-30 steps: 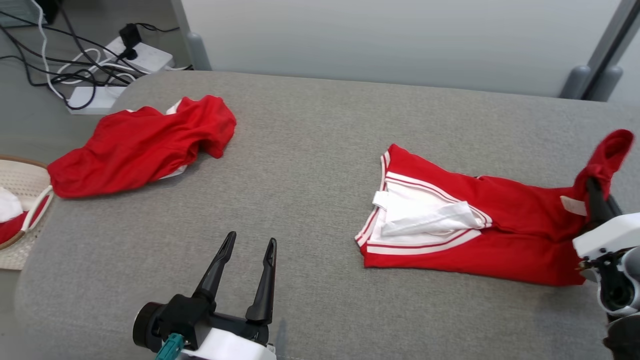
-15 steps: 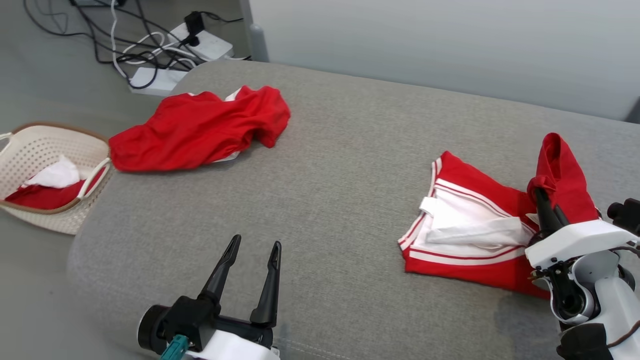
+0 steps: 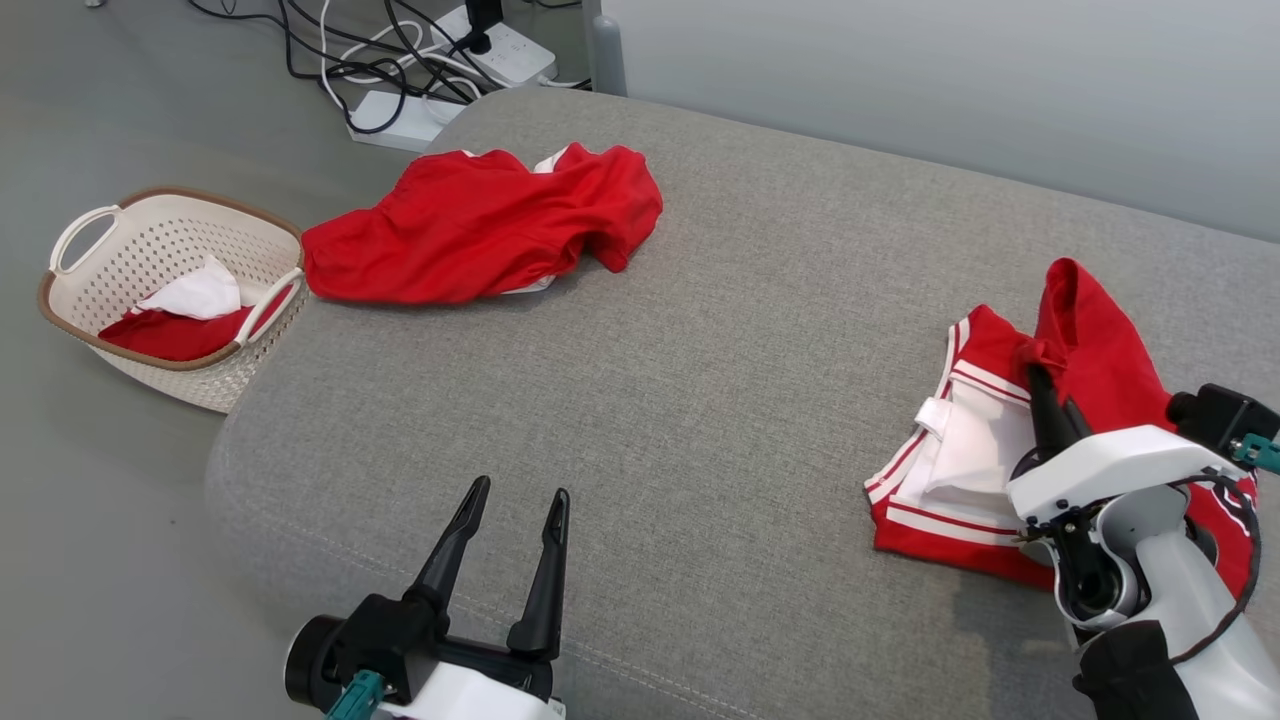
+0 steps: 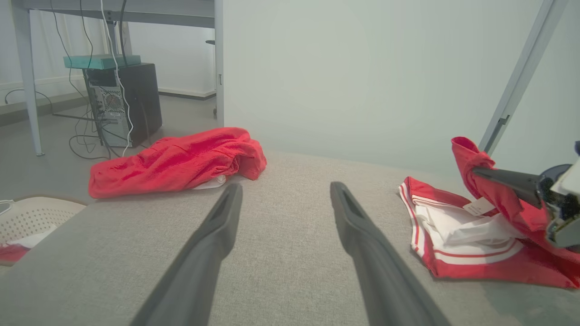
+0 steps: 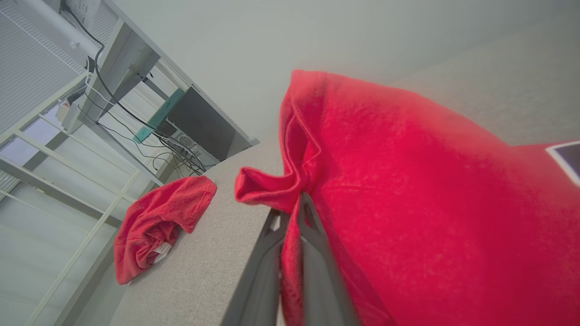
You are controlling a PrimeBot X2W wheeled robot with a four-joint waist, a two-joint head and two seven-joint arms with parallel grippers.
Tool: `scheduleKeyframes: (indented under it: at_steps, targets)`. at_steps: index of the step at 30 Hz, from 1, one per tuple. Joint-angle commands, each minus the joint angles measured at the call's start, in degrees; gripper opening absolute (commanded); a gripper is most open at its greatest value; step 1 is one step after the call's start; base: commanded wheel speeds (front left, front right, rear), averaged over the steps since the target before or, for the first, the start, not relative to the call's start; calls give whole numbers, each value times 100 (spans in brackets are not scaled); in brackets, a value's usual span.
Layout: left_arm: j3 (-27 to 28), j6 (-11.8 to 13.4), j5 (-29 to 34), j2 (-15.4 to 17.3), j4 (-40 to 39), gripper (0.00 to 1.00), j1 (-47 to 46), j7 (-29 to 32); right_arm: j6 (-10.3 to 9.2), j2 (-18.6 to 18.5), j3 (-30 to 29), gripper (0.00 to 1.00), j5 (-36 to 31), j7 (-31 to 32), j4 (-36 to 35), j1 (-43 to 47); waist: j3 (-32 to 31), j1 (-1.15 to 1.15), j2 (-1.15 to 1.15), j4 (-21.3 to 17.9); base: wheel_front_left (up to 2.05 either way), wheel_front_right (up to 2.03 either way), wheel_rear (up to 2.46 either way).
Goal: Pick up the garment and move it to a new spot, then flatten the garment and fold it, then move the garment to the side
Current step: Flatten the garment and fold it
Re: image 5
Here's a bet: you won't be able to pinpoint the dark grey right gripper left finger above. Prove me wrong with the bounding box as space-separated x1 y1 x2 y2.
221 209 290 326

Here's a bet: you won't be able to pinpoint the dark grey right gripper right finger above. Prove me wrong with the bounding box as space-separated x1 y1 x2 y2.
298 192 361 326

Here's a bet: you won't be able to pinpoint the black desk cable bundle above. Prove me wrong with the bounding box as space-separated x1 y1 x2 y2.
63 0 207 177

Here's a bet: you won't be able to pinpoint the white window frame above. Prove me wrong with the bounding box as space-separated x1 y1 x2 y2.
0 113 152 326

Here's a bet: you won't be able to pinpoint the grey metal desk frame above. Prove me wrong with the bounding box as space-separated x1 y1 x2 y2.
59 0 261 186

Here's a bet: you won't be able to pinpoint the teal bar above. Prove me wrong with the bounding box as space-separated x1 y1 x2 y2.
134 88 185 144

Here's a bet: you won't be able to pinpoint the dark grey computer tower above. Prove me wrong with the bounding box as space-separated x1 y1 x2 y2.
165 86 254 168

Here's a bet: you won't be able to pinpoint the white ribbed panel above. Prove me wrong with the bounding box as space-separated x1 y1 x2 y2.
0 0 118 134

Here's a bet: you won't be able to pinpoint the red shorts with white stripes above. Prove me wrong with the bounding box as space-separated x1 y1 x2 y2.
113 176 217 286

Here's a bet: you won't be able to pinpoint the red white jersey top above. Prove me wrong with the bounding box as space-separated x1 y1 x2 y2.
234 69 580 326

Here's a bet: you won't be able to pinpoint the grey fabric sofa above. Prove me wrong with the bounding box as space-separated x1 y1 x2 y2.
109 18 580 326

